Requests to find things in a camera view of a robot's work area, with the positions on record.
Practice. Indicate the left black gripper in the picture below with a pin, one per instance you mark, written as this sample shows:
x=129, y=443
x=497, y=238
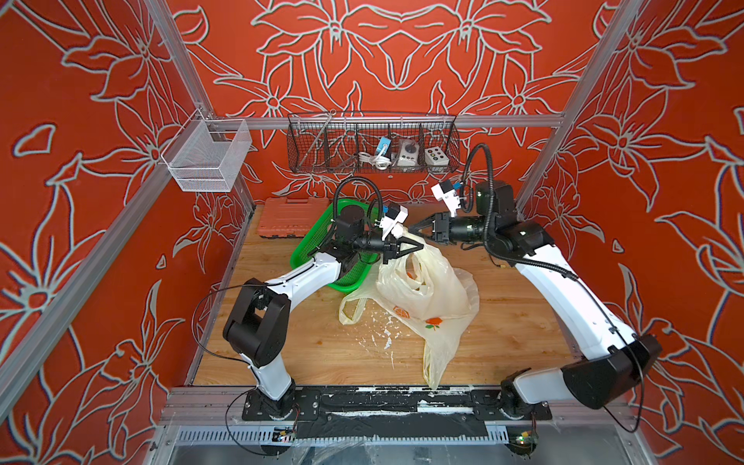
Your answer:
x=391, y=248

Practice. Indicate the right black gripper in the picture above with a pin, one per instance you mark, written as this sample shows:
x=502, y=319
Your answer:
x=444, y=228

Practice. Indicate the white orange-print plastic bag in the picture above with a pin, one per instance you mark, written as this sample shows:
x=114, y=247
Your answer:
x=428, y=295

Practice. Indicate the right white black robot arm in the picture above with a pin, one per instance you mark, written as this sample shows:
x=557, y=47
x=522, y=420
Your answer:
x=613, y=358

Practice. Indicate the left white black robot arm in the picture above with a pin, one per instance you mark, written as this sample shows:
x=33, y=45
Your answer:
x=259, y=321

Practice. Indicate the green plastic basket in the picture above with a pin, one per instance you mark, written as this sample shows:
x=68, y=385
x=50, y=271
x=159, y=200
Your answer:
x=354, y=265

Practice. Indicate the white button remote box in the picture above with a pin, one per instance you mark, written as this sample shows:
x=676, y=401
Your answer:
x=436, y=158

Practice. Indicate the grey white timer device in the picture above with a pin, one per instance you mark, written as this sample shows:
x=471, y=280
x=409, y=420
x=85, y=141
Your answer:
x=407, y=158

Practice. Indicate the blue white small box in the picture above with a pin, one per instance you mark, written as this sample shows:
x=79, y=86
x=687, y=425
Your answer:
x=382, y=148

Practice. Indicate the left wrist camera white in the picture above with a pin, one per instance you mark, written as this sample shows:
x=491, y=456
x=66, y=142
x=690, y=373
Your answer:
x=393, y=212

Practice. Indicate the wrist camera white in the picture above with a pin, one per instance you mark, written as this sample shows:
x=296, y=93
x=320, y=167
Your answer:
x=450, y=194
x=393, y=212

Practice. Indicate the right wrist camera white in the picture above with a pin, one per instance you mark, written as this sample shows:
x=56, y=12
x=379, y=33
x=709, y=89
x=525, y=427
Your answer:
x=450, y=194

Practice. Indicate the black wire wall basket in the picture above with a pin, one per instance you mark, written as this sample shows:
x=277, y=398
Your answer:
x=344, y=141

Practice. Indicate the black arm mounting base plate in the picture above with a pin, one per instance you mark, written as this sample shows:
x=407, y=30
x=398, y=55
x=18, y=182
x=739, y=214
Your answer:
x=391, y=413

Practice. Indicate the clear plastic wall bin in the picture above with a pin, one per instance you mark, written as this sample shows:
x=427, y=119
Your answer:
x=206, y=157

